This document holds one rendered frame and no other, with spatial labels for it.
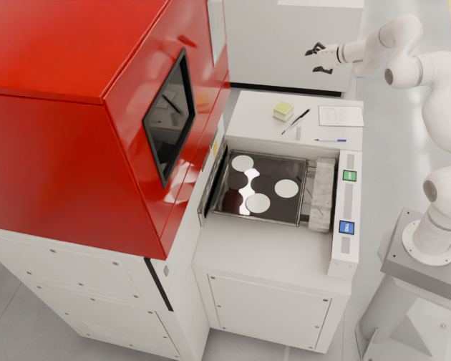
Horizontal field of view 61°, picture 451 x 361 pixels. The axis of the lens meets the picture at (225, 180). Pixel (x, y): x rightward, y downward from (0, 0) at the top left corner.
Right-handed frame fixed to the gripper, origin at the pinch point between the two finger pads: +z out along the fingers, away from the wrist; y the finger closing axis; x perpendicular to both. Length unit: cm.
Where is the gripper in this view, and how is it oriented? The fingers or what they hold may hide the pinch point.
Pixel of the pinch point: (311, 61)
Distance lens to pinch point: 195.0
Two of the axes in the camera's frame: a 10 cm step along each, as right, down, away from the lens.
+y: -5.1, -6.7, -5.3
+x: -4.8, 7.4, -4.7
